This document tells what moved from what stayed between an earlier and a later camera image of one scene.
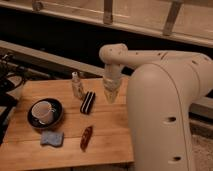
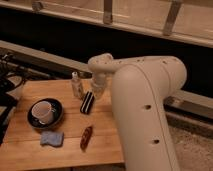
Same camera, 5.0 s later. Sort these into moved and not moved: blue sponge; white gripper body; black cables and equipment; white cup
Moved: white gripper body
Not moved: black cables and equipment; white cup; blue sponge
